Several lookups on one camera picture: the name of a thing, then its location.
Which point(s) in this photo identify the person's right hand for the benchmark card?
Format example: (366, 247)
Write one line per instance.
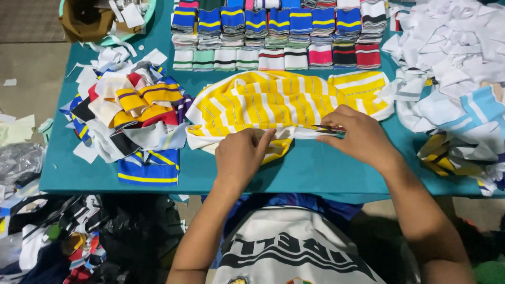
(359, 138)

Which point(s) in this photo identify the person's left hand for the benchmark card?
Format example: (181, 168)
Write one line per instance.
(236, 157)

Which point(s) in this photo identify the small black thread snips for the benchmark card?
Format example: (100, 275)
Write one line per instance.
(325, 128)

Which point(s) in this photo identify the yellow white striped fabric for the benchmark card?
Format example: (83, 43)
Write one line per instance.
(276, 102)

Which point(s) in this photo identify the teal table cover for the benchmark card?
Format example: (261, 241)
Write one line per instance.
(315, 173)

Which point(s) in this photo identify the yellow black striped fabric piece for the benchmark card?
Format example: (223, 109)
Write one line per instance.
(442, 157)

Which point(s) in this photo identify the blue yellow striped fabric piece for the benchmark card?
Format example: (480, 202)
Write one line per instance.
(148, 173)

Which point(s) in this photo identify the person's white printed shirt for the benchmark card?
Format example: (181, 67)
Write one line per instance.
(292, 252)

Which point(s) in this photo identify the light blue white striped fabric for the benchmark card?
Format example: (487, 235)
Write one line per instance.
(469, 110)

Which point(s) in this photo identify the pile of colourful fabric scraps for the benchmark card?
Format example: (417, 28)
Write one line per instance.
(126, 110)

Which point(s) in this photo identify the stacks of folded striped cuffs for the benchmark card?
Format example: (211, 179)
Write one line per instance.
(276, 27)

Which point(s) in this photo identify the heap of white fabric scraps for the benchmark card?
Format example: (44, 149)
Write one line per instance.
(453, 39)

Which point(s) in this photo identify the green plastic basin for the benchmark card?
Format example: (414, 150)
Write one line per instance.
(134, 33)

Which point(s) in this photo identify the heap of fabric in bags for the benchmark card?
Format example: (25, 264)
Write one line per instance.
(79, 240)

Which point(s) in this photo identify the green cloth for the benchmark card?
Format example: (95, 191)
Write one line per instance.
(491, 274)

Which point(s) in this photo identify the clear plastic bag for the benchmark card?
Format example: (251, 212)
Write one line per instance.
(19, 161)

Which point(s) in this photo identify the pale paper scraps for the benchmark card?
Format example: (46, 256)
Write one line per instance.
(15, 130)

